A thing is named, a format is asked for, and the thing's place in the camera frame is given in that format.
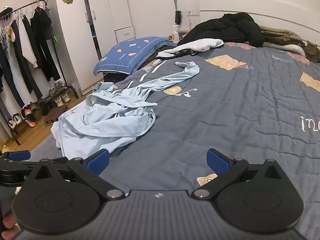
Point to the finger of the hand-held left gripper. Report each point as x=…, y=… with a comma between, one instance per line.
x=15, y=173
x=18, y=155

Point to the light blue hooded jacket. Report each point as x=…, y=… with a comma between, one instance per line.
x=112, y=127

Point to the black hairbrush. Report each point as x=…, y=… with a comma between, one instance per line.
x=178, y=15

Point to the white sweatshirt with black trim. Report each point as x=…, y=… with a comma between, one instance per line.
x=197, y=45

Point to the row of hanging clothes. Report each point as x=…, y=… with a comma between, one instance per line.
x=42, y=30

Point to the grey printed bed quilt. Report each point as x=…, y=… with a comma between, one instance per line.
x=225, y=105

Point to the white wall socket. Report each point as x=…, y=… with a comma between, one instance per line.
x=193, y=12

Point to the black hat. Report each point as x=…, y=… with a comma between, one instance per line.
x=6, y=10

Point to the tabby cat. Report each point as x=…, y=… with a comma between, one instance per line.
x=313, y=52

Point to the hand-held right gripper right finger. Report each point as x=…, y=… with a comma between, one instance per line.
x=215, y=162

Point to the white bed headboard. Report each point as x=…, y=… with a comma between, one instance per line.
x=250, y=5

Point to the folded beige blanket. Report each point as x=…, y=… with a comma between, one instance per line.
x=277, y=31

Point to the row of shoes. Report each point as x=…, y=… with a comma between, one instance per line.
x=31, y=120

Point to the white spray bottle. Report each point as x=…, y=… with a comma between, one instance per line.
x=174, y=33

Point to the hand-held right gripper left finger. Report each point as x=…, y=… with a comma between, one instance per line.
x=98, y=161

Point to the blue patterned pillow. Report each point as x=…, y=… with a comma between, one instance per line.
x=130, y=52

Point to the black puffer jacket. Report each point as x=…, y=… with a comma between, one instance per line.
x=225, y=27

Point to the person's left hand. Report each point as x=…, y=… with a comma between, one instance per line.
x=10, y=226

